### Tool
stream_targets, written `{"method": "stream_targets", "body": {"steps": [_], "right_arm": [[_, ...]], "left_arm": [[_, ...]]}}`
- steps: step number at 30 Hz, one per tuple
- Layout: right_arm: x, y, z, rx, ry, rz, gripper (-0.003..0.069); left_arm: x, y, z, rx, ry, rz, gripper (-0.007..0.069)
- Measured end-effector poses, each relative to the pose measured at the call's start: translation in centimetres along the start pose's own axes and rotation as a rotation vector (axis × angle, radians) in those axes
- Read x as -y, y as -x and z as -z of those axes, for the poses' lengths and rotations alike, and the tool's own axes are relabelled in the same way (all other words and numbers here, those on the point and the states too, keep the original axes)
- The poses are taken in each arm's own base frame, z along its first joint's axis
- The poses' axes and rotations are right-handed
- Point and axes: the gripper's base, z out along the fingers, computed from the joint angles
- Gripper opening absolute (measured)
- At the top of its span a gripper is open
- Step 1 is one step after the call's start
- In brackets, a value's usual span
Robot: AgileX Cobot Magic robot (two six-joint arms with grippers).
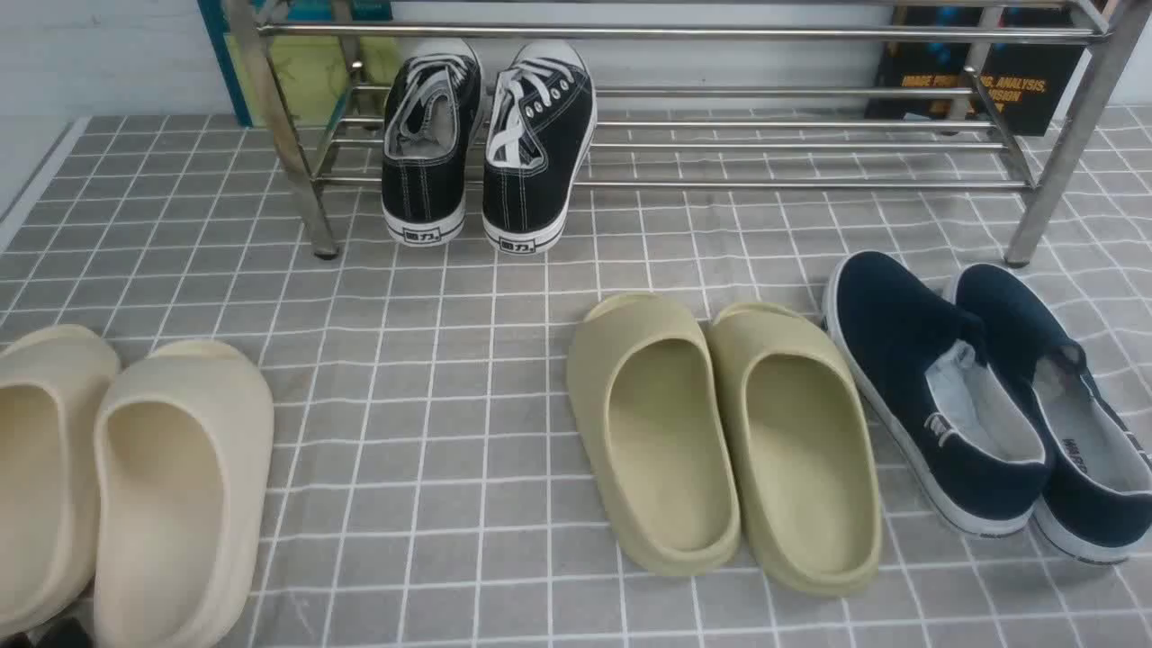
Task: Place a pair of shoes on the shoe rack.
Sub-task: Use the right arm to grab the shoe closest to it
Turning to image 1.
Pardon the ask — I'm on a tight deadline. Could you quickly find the olive foam slipper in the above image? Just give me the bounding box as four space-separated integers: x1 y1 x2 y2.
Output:
706 302 882 598
564 292 741 578

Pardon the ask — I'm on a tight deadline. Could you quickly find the right olive foam slipper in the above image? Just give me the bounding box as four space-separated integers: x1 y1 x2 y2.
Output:
706 302 882 598

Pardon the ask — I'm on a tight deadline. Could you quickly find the cream foam slipper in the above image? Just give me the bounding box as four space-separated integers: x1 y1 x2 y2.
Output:
1 324 121 636
94 337 275 647

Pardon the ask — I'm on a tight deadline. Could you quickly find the black canvas sneaker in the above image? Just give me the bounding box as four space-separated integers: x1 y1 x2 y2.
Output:
380 40 485 248
482 40 598 256

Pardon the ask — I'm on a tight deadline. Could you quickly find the right black canvas sneaker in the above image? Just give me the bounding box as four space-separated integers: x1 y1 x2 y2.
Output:
482 40 598 256

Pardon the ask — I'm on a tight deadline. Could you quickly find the teal and yellow book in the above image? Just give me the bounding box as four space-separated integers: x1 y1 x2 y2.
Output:
198 1 402 128

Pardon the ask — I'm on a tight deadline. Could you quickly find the navy slip-on shoe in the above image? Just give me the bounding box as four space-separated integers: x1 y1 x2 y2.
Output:
945 264 1151 565
823 250 1052 537

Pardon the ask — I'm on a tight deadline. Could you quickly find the stainless steel shoe rack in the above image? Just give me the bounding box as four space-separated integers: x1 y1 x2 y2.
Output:
225 1 1149 269

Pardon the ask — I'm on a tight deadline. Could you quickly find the right cream foam slipper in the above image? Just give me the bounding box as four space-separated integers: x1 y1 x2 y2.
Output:
94 337 275 647

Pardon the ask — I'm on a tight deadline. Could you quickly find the black image processing book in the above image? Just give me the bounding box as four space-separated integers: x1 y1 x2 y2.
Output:
864 5 1084 136

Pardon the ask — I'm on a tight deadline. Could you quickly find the left olive foam slipper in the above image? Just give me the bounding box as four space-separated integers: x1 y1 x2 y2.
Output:
564 292 741 578

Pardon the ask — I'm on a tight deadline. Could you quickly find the left black canvas sneaker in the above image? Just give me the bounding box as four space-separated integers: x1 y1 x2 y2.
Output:
380 40 485 248

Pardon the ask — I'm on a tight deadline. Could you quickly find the left cream foam slipper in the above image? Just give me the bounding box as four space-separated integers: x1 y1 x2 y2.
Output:
1 324 121 636

